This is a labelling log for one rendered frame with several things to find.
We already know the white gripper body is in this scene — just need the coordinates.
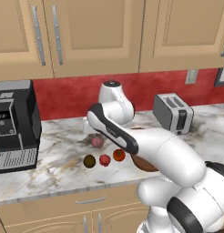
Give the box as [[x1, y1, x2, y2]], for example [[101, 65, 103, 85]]
[[82, 116, 98, 135]]

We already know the pink onion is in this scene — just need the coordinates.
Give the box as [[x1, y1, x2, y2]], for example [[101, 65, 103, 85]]
[[91, 136, 105, 149]]

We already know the dark green avocado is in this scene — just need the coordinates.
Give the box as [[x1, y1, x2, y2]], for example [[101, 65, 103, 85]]
[[83, 154, 97, 168]]

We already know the red bell pepper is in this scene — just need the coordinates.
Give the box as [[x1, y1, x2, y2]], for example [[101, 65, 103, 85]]
[[98, 154, 112, 167]]

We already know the orange-red tomato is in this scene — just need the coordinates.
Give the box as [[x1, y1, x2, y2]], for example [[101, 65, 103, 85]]
[[112, 148, 127, 163]]

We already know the brown wooden cutting board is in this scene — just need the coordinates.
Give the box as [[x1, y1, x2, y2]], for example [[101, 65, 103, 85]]
[[129, 127, 160, 173]]

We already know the black coffee machine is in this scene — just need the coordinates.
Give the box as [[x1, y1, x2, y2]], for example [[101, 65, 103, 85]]
[[0, 79, 43, 175]]

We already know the silver toaster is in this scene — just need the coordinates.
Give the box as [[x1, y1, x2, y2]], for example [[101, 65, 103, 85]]
[[152, 92, 195, 137]]

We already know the beige drawer front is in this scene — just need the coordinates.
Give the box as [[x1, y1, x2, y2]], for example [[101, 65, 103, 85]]
[[0, 183, 149, 227]]

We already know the beige base cupboard door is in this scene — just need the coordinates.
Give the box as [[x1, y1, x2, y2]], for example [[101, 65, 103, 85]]
[[91, 205, 152, 233], [4, 211, 94, 233]]

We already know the grey framed appliance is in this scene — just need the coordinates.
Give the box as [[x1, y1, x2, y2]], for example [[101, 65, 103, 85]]
[[214, 56, 224, 87]]

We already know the silver drawer handle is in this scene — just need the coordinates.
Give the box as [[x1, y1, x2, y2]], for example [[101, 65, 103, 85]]
[[75, 196, 107, 205]]

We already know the beige wall cupboard door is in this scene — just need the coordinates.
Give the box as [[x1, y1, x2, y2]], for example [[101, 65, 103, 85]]
[[138, 0, 224, 74], [43, 0, 146, 79], [0, 0, 55, 82]]

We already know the grey wall outlet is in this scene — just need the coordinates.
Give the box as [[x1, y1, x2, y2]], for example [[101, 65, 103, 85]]
[[185, 69, 199, 86]]

